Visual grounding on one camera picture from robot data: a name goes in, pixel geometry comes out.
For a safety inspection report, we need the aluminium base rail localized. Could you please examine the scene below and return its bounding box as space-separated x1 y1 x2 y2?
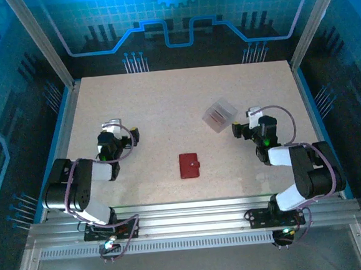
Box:
23 187 361 251

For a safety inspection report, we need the aluminium corner post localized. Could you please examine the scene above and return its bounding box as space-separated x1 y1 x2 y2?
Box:
283 0 353 71
4 0 77 92

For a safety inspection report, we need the left controller board with leds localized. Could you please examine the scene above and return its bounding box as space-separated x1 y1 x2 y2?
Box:
97 236 122 252

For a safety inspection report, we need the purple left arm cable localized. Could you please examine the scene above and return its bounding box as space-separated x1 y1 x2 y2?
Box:
57 122 142 221

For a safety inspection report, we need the red leather card holder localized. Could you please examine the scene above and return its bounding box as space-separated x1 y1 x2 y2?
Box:
178 152 201 180

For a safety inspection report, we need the controller board with leds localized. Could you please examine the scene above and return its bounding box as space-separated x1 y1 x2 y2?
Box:
271 225 298 244
97 236 122 252

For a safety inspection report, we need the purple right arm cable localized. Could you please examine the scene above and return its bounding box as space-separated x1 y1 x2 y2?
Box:
249 100 340 213

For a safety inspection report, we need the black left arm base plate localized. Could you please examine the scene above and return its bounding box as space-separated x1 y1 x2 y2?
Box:
82 217 142 243

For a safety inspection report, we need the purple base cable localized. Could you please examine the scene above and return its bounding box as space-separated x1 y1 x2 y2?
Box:
269 205 315 251
96 213 144 264

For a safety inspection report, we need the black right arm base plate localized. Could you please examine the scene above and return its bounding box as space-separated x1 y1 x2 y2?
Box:
246 204 307 230

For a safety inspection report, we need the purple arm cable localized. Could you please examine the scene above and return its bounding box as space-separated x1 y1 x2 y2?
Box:
249 100 340 213
57 122 142 221

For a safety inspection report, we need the right controller board with leds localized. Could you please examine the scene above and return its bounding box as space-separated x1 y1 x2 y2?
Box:
271 225 298 244

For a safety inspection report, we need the clear plastic card box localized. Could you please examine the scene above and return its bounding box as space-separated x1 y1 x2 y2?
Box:
200 96 241 136

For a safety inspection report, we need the slotted grey cable duct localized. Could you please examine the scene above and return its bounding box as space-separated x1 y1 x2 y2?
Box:
39 231 279 263

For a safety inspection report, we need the aluminium table side rail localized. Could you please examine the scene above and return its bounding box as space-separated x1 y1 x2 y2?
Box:
28 81 93 224
289 61 345 203

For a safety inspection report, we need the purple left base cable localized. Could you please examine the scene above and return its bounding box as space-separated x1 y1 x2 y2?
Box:
96 213 144 264

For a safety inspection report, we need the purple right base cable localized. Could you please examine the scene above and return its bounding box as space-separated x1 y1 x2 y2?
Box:
269 205 315 251

